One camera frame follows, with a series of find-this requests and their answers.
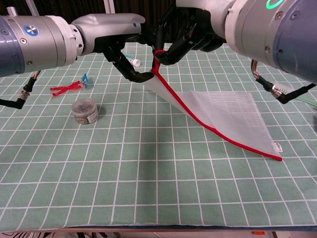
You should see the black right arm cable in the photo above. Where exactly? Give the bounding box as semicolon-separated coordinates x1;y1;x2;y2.
250;59;317;105

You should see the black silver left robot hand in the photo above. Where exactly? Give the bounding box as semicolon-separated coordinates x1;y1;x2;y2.
70;13;156;84

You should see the white green glue stick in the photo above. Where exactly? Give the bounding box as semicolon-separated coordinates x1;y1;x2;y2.
123;54;141;68

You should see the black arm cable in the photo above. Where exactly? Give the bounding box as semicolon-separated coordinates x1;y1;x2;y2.
0;70;42;110
250;59;317;105

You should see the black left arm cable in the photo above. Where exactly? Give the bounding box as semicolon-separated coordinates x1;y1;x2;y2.
0;70;42;110

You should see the clear mesh zipper pouch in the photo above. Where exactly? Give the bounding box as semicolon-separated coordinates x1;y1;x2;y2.
143;49;283;162

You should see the green white grid tablecloth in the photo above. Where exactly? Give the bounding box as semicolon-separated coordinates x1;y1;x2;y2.
0;42;317;231

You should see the clear round jar of clips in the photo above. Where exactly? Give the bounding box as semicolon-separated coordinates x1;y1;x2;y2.
71;98;99;125

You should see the red blue clip toy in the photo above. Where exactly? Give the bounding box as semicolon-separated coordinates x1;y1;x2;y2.
50;73;94;97

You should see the clear green toothbrush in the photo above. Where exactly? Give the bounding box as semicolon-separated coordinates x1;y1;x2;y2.
274;83;317;108

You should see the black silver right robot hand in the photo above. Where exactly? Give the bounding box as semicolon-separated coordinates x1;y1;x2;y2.
152;0;236;65

